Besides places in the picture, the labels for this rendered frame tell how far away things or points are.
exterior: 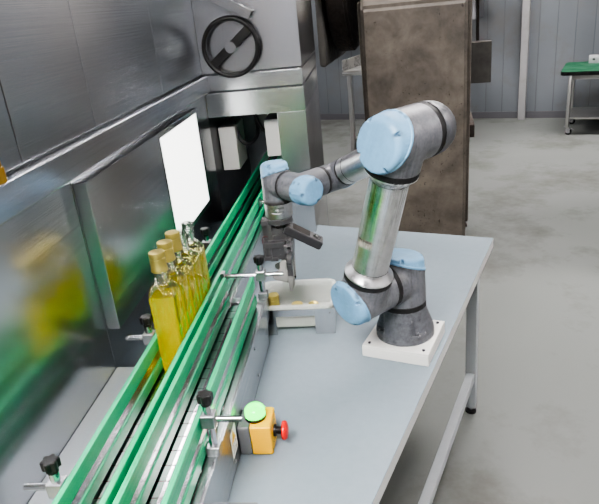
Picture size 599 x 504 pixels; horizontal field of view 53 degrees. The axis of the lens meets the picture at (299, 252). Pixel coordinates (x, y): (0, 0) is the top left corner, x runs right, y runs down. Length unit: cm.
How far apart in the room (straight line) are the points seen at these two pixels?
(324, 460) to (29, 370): 59
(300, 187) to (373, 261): 28
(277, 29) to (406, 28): 128
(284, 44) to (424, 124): 117
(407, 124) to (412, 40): 229
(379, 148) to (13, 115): 66
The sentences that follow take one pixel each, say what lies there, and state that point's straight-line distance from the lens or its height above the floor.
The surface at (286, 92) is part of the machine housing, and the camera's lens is 232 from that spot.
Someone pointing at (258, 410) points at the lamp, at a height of 85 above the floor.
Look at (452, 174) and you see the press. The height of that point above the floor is 61.
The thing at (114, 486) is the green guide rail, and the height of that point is 96.
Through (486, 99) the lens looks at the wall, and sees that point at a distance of 833.
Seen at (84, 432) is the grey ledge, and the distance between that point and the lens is 130.
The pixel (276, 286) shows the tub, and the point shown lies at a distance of 184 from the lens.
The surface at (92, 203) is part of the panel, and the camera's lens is 133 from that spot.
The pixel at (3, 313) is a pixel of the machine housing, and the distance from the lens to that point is 110.
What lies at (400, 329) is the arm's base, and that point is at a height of 83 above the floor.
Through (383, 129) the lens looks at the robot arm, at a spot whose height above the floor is 138.
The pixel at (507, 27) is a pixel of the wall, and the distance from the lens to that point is 820.
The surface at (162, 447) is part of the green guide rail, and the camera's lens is 116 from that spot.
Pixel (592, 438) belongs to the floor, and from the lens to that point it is 262.
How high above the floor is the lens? 162
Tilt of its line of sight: 22 degrees down
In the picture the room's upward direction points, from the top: 6 degrees counter-clockwise
